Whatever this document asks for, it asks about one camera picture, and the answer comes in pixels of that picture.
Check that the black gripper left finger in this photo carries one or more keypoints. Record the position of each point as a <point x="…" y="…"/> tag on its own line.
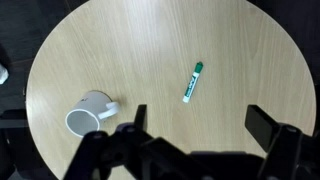
<point x="100" y="150"/>

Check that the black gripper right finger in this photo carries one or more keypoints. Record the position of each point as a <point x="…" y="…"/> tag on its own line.
<point x="263" y="126"/>

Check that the green dry erase marker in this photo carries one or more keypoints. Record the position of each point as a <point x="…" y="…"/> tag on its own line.
<point x="192" y="83"/>

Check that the white ceramic mug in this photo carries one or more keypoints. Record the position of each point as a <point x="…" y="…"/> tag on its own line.
<point x="90" y="106"/>

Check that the white crumpled paper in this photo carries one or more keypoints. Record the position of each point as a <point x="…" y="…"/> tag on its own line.
<point x="2" y="74"/>

